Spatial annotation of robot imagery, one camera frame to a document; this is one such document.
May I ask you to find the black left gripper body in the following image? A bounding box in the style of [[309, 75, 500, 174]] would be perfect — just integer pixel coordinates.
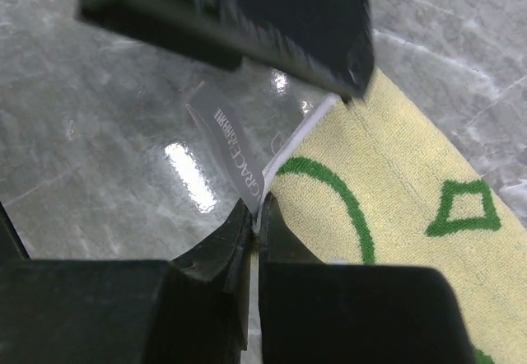
[[14, 0, 244, 72]]

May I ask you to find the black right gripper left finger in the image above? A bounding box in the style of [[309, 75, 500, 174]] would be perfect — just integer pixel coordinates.
[[1, 203, 252, 363]]

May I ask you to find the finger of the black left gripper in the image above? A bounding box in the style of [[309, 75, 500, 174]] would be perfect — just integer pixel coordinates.
[[217, 0, 375, 99]]

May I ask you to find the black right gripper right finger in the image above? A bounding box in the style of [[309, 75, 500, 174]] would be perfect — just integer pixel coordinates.
[[259, 195, 476, 363]]

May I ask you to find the green white towel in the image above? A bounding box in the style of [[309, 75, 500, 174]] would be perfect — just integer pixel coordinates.
[[184, 67, 527, 364]]

